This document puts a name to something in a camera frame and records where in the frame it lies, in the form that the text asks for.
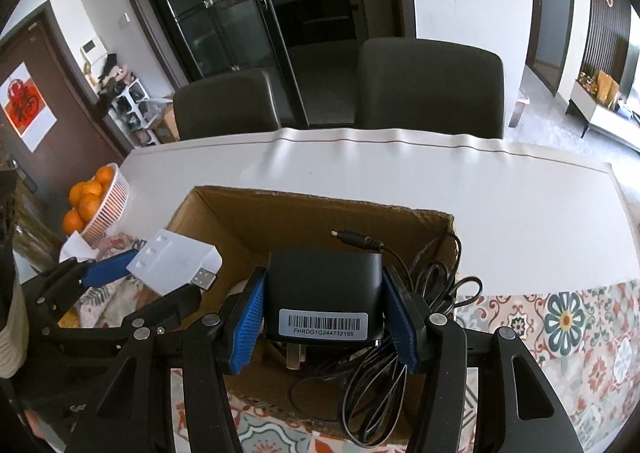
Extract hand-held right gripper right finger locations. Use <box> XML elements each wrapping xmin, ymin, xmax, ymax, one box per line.
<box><xmin>381</xmin><ymin>264</ymin><xmax>576</xmax><ymax>453</ymax></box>

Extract dark grey dining chair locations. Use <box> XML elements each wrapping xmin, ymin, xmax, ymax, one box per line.
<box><xmin>356</xmin><ymin>37</ymin><xmax>506</xmax><ymax>140</ymax></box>
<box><xmin>172</xmin><ymin>69</ymin><xmax>283</xmax><ymax>141</ymax></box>

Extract brown entrance door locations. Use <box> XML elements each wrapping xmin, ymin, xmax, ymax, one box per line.
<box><xmin>0</xmin><ymin>2</ymin><xmax>127</xmax><ymax>201</ymax></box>

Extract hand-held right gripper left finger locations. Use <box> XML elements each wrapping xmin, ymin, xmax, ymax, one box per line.
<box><xmin>65</xmin><ymin>265</ymin><xmax>268</xmax><ymax>453</ymax></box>

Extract black adapter cable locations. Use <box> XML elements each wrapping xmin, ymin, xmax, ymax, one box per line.
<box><xmin>287</xmin><ymin>229</ymin><xmax>483</xmax><ymax>448</ymax></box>

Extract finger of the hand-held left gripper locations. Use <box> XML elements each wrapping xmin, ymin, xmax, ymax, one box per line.
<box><xmin>119</xmin><ymin>283</ymin><xmax>203</xmax><ymax>340</ymax></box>
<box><xmin>30</xmin><ymin>248</ymin><xmax>147</xmax><ymax>330</ymax></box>

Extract black power adapter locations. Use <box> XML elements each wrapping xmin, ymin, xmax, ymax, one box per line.
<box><xmin>263</xmin><ymin>250</ymin><xmax>388</xmax><ymax>371</ymax></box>

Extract person's left hand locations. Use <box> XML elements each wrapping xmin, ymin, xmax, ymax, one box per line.
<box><xmin>25</xmin><ymin>410</ymin><xmax>56</xmax><ymax>445</ymax></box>

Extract black glass sliding door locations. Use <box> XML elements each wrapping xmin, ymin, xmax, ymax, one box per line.
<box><xmin>125</xmin><ymin>0</ymin><xmax>311</xmax><ymax>128</ymax></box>

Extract white shoe rack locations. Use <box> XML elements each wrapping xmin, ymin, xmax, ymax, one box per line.
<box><xmin>107</xmin><ymin>80</ymin><xmax>162</xmax><ymax>146</ymax></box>

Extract brown cardboard box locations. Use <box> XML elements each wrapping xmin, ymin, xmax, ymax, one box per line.
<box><xmin>165</xmin><ymin>185</ymin><xmax>463</xmax><ymax>448</ymax></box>

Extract yellow gift bags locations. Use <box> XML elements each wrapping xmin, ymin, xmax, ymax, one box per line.
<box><xmin>592</xmin><ymin>70</ymin><xmax>621</xmax><ymax>108</ymax></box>

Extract small cardboard box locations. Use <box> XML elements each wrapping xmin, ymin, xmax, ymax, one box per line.
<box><xmin>152</xmin><ymin>108</ymin><xmax>182</xmax><ymax>144</ymax></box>

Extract pile of bags and toys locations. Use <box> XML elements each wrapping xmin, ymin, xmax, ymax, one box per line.
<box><xmin>90</xmin><ymin>53</ymin><xmax>138</xmax><ymax>100</ymax></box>

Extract white television cabinet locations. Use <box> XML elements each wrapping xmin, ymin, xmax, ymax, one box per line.
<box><xmin>565</xmin><ymin>80</ymin><xmax>640</xmax><ymax>154</ymax></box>

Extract white translucent USB hub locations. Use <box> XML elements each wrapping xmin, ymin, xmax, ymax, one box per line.
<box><xmin>131</xmin><ymin>229</ymin><xmax>223</xmax><ymax>297</ymax></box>

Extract dark slatted wall panel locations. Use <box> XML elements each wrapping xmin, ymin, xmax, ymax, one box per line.
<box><xmin>582</xmin><ymin>0</ymin><xmax>640</xmax><ymax>98</ymax></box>

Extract white wall intercom panel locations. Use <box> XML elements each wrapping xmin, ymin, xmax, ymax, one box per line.
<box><xmin>81</xmin><ymin>35</ymin><xmax>107</xmax><ymax>61</ymax></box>

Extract colourful patterned table mat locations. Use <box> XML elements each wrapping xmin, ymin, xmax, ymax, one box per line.
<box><xmin>170</xmin><ymin>278</ymin><xmax>640</xmax><ymax>453</ymax></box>

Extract red and white door poster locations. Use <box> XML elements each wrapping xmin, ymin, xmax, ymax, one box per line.
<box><xmin>2</xmin><ymin>62</ymin><xmax>57</xmax><ymax>152</ymax></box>

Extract white fruit basket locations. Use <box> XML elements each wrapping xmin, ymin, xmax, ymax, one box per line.
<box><xmin>75</xmin><ymin>163</ymin><xmax>132</xmax><ymax>244</ymax></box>

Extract dark framed doorway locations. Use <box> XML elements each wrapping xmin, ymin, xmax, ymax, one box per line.
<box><xmin>525</xmin><ymin>0</ymin><xmax>591</xmax><ymax>94</ymax></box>

